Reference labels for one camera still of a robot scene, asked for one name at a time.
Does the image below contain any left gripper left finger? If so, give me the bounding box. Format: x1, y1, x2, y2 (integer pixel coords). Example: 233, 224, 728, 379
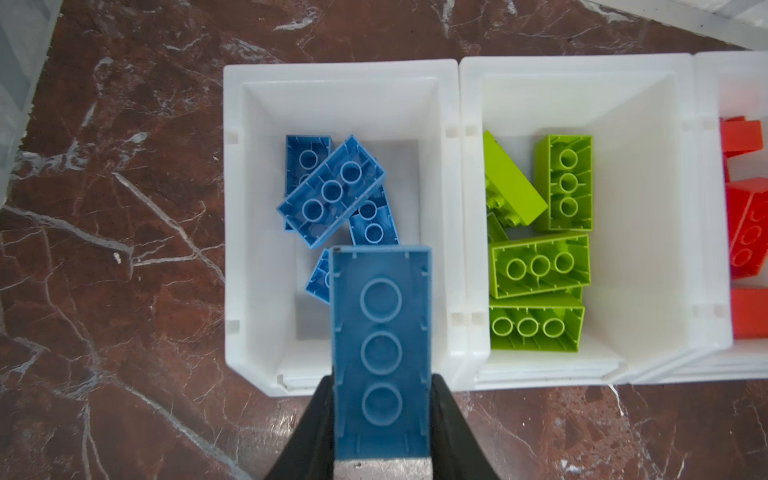
266, 375, 335, 479

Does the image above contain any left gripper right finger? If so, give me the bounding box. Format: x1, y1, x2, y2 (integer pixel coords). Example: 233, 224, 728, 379
430, 373, 499, 480

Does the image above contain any blue lego brick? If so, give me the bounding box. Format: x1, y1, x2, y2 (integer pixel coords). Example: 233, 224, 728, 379
305, 249, 330, 304
277, 135, 387, 249
285, 135, 333, 196
349, 185, 400, 245
329, 245, 432, 460

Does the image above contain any green lego brick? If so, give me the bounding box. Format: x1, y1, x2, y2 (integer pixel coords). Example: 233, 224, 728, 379
483, 131, 547, 228
487, 212, 509, 243
534, 134, 594, 232
488, 233, 591, 299
489, 291, 585, 353

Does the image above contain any red lego brick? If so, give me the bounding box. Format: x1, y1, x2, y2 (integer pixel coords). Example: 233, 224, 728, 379
726, 177, 767, 280
719, 116, 763, 183
731, 288, 768, 340

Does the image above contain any white three-compartment bin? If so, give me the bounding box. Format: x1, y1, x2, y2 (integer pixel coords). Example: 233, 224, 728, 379
223, 52, 767, 396

